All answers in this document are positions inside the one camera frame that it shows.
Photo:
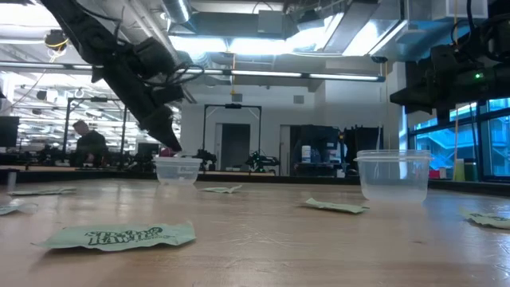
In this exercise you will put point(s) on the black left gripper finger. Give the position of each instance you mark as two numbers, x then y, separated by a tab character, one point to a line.
161	125

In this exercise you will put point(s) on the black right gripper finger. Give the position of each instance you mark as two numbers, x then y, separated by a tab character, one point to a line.
416	100

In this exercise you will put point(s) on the green sweetener packet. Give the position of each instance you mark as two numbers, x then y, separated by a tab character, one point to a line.
334	206
44	191
488	219
221	189
12	209

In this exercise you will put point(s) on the green packet with bold print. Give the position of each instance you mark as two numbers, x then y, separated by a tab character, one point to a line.
119	237

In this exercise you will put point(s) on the black background robot arm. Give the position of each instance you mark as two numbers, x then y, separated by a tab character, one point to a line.
206	157

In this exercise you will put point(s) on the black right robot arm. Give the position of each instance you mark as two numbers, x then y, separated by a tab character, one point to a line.
500	36

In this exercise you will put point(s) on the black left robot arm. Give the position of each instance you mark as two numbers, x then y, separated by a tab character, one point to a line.
79	28

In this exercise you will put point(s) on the red object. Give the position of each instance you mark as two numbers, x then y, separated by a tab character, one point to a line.
166	152

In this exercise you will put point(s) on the small clear plastic bin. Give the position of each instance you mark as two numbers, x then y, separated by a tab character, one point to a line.
177	171

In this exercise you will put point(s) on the black cabinet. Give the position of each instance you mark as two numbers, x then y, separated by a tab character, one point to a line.
362	137
318	139

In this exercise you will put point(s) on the person in dark top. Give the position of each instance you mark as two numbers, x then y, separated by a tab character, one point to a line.
91	145

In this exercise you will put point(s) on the red box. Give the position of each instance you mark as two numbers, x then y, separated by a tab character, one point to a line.
434	174

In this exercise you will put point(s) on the grey door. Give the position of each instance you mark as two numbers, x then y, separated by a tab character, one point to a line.
235	147

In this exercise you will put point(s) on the long ceiling light fixture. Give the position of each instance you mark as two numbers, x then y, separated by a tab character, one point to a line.
342	76

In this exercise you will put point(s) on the large clear plastic bin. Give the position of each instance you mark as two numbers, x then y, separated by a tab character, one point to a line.
394	179

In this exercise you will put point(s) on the yellow-green cup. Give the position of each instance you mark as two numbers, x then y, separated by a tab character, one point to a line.
460	170

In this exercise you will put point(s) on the dark green cup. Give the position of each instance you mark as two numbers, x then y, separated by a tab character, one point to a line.
471	170

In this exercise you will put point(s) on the black ceiling dome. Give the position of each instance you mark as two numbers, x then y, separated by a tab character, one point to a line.
56	40

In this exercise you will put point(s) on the background robot with green lights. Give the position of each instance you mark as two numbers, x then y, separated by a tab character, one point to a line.
261	161

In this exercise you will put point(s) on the white canister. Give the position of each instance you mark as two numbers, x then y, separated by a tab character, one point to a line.
306	154

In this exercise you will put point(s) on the black computer monitor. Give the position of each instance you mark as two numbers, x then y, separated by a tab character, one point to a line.
9	131

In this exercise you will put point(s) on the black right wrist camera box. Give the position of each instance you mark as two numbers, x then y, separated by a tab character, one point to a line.
442	55

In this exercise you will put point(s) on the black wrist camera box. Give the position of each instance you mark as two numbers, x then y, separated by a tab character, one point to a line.
153	57
442	55

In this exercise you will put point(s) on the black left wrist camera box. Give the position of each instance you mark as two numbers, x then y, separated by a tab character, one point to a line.
153	57

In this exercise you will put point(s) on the ceiling security camera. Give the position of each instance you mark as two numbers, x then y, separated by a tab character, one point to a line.
379	59

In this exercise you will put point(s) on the black metal frame stand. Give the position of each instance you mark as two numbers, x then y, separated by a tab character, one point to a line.
233	106
67	127

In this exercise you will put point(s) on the silver ceiling duct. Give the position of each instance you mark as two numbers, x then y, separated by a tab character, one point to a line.
177	10

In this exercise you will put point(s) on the grey metal post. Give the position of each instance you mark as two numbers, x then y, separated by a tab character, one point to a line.
12	181

